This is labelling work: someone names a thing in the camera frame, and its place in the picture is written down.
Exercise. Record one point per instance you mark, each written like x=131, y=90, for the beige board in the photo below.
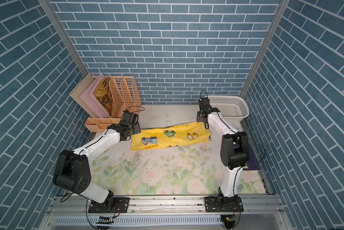
x=79, y=90

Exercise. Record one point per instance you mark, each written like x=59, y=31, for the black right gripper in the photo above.
x=199, y=114

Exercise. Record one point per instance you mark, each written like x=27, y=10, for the aluminium corner post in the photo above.
x=59, y=28
x=265, y=44

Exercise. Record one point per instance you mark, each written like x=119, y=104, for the yellow cartoon pillowcase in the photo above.
x=168, y=137

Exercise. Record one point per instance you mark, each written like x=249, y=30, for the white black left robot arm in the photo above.
x=72, y=171

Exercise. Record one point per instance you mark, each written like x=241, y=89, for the aluminium corner post left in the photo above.
x=59, y=28

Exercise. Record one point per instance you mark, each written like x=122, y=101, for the white perforated plastic basket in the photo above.
x=232, y=108

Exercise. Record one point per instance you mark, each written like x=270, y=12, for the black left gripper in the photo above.
x=137, y=128

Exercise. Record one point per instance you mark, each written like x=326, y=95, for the dark blue book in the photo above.
x=253, y=163

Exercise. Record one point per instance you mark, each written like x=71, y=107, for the yellow black patterned book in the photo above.
x=103, y=95

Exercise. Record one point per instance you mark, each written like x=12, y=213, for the pink board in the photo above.
x=89, y=98

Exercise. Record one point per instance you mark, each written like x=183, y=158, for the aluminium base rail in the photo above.
x=166, y=212

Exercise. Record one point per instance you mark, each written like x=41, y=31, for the green circuit board right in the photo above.
x=231, y=219

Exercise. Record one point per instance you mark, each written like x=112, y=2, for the aluminium corner post right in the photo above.
x=265, y=44

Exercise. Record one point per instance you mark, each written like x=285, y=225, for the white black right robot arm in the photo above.
x=234, y=155

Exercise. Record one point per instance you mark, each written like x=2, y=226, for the orange plastic file organizer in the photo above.
x=125, y=96

